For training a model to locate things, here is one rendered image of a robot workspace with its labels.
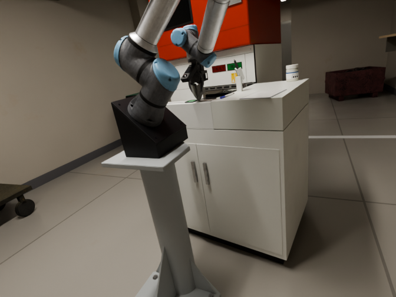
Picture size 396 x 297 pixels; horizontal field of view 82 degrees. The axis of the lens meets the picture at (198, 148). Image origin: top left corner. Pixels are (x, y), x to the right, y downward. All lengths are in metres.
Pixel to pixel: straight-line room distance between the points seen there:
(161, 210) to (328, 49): 6.31
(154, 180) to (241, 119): 0.49
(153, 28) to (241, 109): 0.51
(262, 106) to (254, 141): 0.17
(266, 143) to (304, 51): 5.90
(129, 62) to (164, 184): 0.51
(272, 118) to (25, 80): 3.14
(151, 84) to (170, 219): 0.61
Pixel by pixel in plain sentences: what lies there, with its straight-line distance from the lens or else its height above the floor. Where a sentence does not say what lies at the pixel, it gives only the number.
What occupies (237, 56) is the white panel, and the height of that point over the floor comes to 1.16.
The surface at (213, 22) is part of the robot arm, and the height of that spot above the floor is 1.28.
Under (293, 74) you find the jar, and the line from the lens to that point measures 1.55.
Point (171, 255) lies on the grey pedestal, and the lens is 1.24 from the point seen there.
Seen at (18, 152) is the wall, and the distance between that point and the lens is 3.51.
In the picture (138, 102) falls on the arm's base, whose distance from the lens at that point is 0.92.
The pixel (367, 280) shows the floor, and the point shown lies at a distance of 1.58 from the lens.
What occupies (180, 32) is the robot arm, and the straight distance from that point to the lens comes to 1.11.
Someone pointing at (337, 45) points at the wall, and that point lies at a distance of 6.92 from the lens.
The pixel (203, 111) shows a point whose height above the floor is 0.92.
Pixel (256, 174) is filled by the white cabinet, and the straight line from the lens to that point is 1.18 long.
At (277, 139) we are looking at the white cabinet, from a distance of 1.08.
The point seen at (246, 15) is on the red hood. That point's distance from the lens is 1.69.
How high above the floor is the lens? 1.13
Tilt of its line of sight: 19 degrees down
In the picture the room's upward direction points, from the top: 9 degrees counter-clockwise
